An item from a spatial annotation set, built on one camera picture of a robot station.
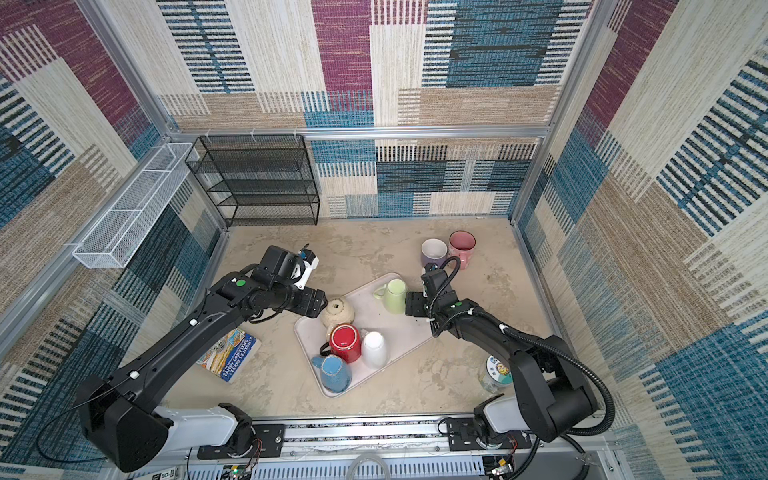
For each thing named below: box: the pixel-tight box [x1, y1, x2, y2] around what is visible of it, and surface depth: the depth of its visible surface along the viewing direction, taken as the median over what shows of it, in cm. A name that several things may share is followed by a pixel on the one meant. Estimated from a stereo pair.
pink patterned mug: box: [448, 230, 477, 270], surface depth 102 cm
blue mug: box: [311, 354, 352, 394], surface depth 80 cm
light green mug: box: [374, 278, 407, 315], surface depth 92 cm
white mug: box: [360, 329, 388, 370], surface depth 82 cm
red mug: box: [320, 323, 361, 363], surface depth 84 cm
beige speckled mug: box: [320, 297, 355, 342], surface depth 88 cm
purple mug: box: [421, 238, 448, 268], surface depth 104 cm
